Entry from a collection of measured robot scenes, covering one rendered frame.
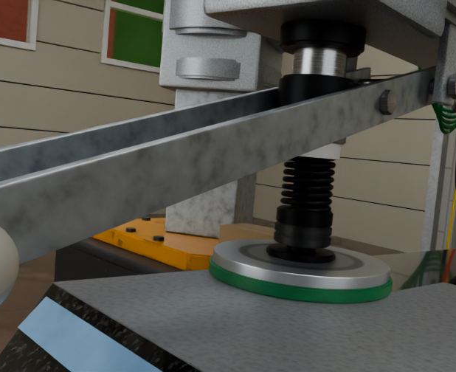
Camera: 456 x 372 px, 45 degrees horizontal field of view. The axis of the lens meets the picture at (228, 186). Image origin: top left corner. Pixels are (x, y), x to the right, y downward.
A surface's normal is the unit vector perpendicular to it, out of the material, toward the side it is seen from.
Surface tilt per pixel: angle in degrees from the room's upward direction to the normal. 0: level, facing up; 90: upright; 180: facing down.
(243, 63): 90
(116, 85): 90
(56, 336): 46
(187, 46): 90
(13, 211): 90
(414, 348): 0
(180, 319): 0
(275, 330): 0
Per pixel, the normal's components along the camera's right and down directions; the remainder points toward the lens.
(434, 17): 0.76, 0.11
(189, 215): -0.29, 0.04
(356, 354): 0.09, -0.99
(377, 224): -0.76, -0.02
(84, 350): -0.47, -0.71
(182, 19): -0.59, 0.00
